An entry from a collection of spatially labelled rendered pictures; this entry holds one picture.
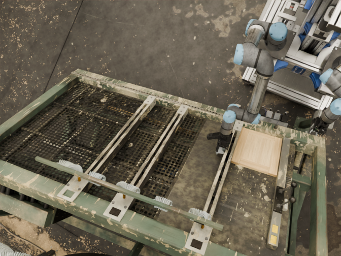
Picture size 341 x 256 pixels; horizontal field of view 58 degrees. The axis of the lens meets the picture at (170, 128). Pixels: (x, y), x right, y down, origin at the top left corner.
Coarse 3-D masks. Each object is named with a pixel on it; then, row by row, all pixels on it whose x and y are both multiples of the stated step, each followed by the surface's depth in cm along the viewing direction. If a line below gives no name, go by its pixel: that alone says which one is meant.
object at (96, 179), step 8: (40, 160) 164; (48, 160) 165; (64, 160) 173; (56, 168) 163; (64, 168) 161; (80, 176) 159; (88, 176) 158; (96, 176) 164; (104, 176) 166; (96, 184) 164; (104, 184) 155; (112, 184) 155; (128, 184) 163; (120, 192) 154; (128, 192) 152; (144, 200) 150; (152, 200) 150; (160, 200) 155; (168, 200) 156; (160, 208) 155; (168, 208) 147; (176, 208) 147; (192, 208) 154; (184, 216) 146; (192, 216) 144; (200, 216) 151; (208, 216) 155; (208, 224) 142; (216, 224) 142
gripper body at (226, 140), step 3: (222, 135) 199; (225, 135) 198; (228, 135) 199; (231, 135) 199; (222, 138) 203; (225, 138) 202; (228, 138) 201; (231, 138) 206; (219, 141) 203; (222, 141) 203; (225, 141) 203; (228, 141) 202; (219, 144) 204; (222, 144) 205; (225, 144) 202; (228, 144) 202; (225, 147) 205
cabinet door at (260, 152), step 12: (252, 132) 236; (240, 144) 224; (252, 144) 225; (264, 144) 226; (276, 144) 227; (240, 156) 214; (252, 156) 215; (264, 156) 216; (276, 156) 217; (252, 168) 207; (264, 168) 207; (276, 168) 208
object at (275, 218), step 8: (288, 144) 225; (288, 152) 218; (280, 160) 211; (280, 168) 205; (280, 176) 199; (280, 184) 194; (272, 208) 181; (272, 216) 174; (280, 216) 175; (272, 224) 171; (280, 224) 171; (272, 232) 166; (272, 248) 162
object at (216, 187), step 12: (240, 132) 226; (228, 156) 206; (228, 168) 202; (216, 180) 188; (216, 192) 185; (216, 204) 174; (204, 216) 147; (192, 228) 157; (204, 228) 157; (204, 240) 152; (204, 252) 147
